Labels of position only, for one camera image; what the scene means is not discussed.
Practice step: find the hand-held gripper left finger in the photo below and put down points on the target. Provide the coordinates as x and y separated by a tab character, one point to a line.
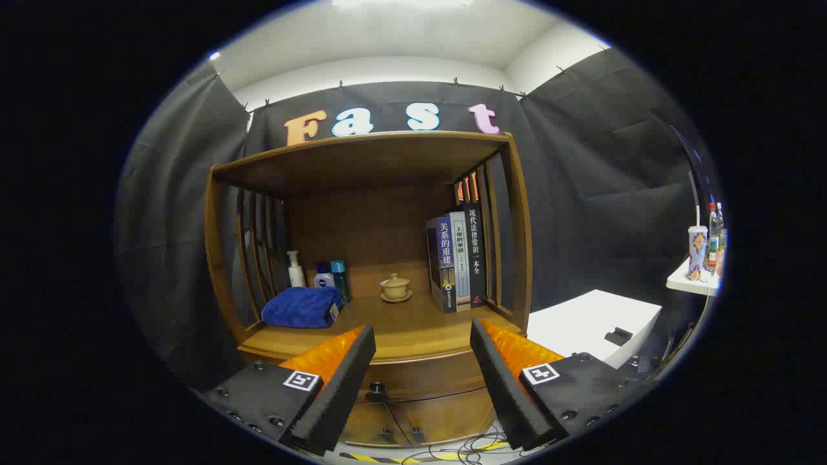
345	387

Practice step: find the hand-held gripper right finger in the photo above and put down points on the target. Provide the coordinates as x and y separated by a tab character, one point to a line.
510	394

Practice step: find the wooden drawer with black knob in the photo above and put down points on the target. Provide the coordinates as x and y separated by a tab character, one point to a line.
420	374

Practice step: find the wooden countertop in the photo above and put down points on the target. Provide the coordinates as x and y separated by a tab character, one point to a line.
413	323

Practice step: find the white storage cabinet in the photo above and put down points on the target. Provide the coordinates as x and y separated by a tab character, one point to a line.
581	323

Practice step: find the wooden cabinet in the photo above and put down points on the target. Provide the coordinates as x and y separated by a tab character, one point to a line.
362	226

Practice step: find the yellow black floor tape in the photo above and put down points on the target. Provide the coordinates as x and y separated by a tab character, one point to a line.
446	456

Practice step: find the blue folded towel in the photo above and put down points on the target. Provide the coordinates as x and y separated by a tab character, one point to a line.
300	307

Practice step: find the teal bottle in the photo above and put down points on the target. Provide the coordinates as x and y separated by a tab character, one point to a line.
340	278

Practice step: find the white bottle with blue cap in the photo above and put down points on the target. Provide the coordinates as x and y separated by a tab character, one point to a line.
324	279

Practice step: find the beige lidded teacup with saucer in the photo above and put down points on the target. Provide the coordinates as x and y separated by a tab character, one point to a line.
395	287

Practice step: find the white pump bottle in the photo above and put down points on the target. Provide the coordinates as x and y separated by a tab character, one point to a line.
296	274

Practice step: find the black spine book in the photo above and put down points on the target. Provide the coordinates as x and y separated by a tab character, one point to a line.
476	258

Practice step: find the light spine book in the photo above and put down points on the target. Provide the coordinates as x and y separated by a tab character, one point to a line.
460	258

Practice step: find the blue spine book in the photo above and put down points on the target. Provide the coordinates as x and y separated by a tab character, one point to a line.
446	258

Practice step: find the white side table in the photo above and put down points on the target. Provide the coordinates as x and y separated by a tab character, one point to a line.
685	281

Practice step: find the black backdrop cloth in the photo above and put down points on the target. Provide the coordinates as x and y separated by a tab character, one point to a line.
594	194

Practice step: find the printed paper cup with straw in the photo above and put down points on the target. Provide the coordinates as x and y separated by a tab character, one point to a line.
698	252

